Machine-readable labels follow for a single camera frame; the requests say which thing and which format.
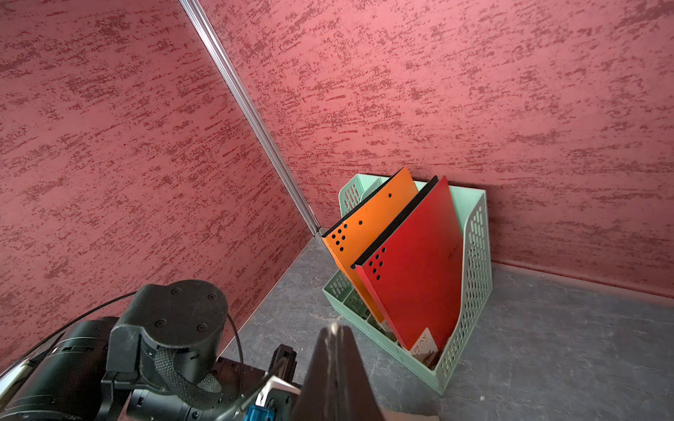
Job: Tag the red folder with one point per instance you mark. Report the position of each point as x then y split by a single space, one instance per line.
414 272

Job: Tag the orange folder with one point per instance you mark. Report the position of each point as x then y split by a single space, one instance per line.
354 233

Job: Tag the left corner aluminium post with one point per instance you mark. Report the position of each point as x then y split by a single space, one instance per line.
214 47

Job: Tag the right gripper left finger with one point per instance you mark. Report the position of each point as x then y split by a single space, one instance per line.
317 400

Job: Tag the beige cloth drawstring bag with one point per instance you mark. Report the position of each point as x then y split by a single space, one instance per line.
391 415

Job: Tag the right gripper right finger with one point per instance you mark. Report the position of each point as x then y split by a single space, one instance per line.
355 399

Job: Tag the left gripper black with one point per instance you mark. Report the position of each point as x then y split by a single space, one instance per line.
240 384

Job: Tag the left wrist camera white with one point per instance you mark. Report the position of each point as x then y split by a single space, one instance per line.
274 400

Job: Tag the green plastic file organizer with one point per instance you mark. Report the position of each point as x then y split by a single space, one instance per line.
471 210

